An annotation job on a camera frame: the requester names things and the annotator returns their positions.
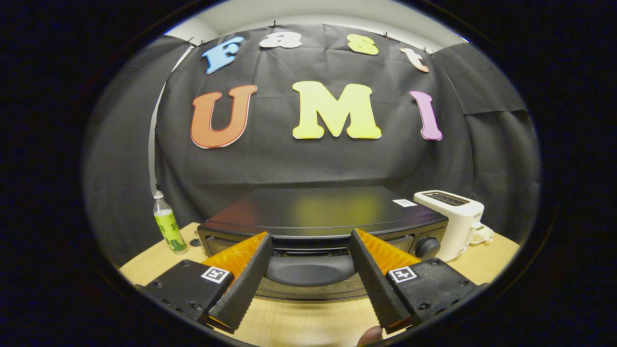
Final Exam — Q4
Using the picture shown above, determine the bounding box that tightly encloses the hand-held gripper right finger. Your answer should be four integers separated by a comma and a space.
349, 229, 483, 334

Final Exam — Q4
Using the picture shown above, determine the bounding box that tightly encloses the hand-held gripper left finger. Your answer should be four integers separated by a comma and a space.
140, 231, 273, 334

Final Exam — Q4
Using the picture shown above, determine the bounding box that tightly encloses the black toaster oven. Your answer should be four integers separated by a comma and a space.
197, 187, 449, 302

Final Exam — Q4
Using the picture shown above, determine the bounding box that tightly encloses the white pop-up toaster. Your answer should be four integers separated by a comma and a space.
413, 190, 485, 262

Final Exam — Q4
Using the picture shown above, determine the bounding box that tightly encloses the green label drink bottle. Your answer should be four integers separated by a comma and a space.
153, 190, 188, 253

